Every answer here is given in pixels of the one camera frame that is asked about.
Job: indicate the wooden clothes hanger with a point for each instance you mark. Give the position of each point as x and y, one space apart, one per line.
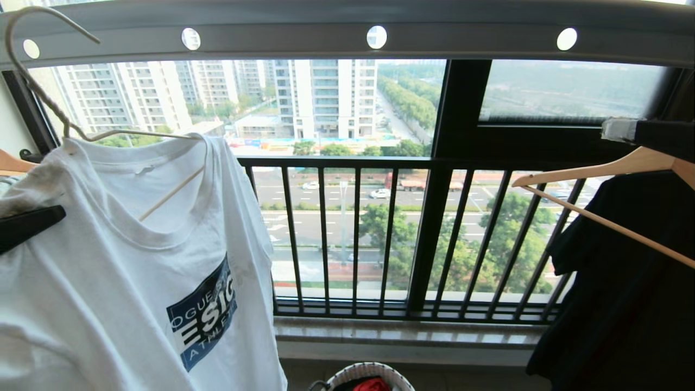
12 164
630 163

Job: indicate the pale hanger with metal hook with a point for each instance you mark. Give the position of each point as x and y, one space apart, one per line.
33 87

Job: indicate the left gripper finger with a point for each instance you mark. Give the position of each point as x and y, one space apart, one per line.
27 225

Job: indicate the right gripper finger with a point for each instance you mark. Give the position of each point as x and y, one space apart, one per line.
659 138

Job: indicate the grey metal clothes rail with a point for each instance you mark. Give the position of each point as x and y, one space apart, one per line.
282 38

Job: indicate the stone window sill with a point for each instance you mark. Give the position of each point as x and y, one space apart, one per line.
402 339

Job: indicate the black window railing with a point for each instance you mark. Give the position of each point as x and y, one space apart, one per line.
423 244

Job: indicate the red garment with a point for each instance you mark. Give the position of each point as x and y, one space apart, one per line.
372 385

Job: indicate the white T-shirt with blue print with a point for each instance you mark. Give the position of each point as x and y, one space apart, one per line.
108 282

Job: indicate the black window frame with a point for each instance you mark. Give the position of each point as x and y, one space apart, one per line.
461 108

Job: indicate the white woven laundry basket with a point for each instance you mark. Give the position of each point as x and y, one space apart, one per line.
347 373

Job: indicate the black garment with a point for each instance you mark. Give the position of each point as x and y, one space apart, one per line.
624 304

